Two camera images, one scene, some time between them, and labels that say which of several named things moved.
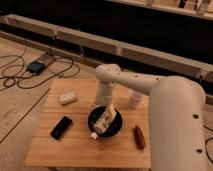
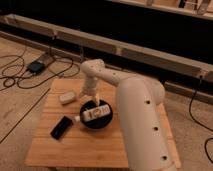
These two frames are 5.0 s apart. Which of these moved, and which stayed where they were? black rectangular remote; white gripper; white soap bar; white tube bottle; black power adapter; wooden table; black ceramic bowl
Moved: white tube bottle; black ceramic bowl; white gripper
Stayed: white soap bar; black power adapter; black rectangular remote; wooden table
